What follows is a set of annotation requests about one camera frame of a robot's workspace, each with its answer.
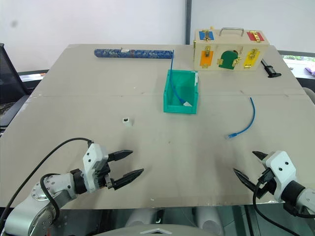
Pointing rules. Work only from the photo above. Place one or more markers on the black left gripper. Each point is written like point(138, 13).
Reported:
point(104, 174)

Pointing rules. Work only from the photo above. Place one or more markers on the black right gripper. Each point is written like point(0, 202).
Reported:
point(268, 183)

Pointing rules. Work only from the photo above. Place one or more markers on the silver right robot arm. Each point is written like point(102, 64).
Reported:
point(301, 195)

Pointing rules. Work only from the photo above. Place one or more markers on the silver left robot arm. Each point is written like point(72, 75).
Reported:
point(29, 211)

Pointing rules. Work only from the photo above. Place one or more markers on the small white connector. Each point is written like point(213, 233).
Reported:
point(128, 122)

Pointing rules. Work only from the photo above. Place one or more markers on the white rounded cylinder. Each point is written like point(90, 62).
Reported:
point(142, 217)
point(209, 220)

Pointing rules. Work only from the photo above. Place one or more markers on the grey robot torso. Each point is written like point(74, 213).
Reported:
point(157, 232)

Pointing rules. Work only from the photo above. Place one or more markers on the green plastic bin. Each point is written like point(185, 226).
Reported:
point(179, 108)

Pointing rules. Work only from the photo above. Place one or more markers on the black caliper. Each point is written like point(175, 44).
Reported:
point(269, 70)

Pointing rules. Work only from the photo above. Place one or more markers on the blue patterned tube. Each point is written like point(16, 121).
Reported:
point(142, 53)

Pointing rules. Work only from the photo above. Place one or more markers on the purple object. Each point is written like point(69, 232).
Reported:
point(310, 69)

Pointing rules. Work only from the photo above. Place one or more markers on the wooden lock box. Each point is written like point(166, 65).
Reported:
point(221, 46)

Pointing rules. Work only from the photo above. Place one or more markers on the black mesh chair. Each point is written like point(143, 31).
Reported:
point(7, 78)

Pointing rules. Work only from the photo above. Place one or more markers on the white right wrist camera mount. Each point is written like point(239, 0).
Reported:
point(283, 164)

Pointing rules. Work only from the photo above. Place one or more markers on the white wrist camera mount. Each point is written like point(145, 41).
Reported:
point(92, 157)
point(283, 164)

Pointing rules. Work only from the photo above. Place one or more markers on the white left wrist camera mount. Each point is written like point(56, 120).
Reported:
point(92, 157)

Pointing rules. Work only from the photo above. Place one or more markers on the grey window frame post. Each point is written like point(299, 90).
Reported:
point(188, 22)

